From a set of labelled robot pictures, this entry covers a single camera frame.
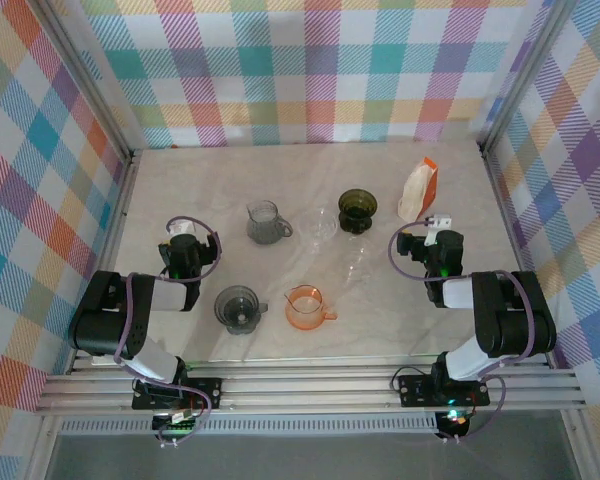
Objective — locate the left green circuit board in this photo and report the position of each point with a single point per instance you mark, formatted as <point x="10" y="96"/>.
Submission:
<point x="177" y="427"/>

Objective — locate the clear glass coffee server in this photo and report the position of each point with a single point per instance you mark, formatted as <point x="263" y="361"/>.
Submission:
<point x="355" y="262"/>

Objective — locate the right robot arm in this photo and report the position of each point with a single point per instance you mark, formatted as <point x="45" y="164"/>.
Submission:
<point x="510" y="325"/>

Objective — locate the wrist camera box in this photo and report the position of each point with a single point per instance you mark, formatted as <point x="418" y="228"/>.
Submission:
<point x="180" y="229"/>
<point x="437" y="221"/>

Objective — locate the orange coffee filter pack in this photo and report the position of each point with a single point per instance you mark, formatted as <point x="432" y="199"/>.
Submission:
<point x="420" y="190"/>

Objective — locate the grey glass coffee server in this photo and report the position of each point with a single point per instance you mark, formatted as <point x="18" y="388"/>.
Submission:
<point x="267" y="225"/>

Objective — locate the orange coffee server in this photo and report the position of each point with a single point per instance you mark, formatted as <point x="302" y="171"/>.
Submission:
<point x="305" y="312"/>

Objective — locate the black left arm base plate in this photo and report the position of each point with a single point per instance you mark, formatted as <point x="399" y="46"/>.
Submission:
<point x="207" y="392"/>

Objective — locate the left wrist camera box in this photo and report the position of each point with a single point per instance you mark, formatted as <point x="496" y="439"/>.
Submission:
<point x="180" y="229"/>

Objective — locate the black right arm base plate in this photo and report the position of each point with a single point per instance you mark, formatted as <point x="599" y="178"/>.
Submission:
<point x="412" y="390"/>

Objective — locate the aluminium side rail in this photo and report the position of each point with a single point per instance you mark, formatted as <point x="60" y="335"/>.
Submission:
<point x="512" y="250"/>
<point x="113" y="250"/>

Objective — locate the aluminium mounting rail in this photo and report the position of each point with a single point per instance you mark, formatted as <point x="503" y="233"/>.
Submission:
<point x="305" y="390"/>

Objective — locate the right circuit board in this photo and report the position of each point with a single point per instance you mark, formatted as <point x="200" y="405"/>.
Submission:
<point x="452" y="416"/>

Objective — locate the dark green coffee dripper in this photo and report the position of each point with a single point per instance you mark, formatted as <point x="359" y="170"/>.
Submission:
<point x="357" y="207"/>

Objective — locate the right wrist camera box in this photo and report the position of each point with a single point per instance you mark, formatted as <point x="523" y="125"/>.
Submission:
<point x="437" y="221"/>

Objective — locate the aluminium frame post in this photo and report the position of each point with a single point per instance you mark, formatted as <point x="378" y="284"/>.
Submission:
<point x="525" y="75"/>
<point x="91" y="85"/>

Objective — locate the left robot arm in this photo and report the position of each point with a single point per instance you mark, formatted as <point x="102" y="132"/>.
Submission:
<point x="105" y="320"/>

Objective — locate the grey plastic coffee dripper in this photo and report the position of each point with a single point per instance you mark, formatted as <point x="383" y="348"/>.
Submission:
<point x="237" y="307"/>

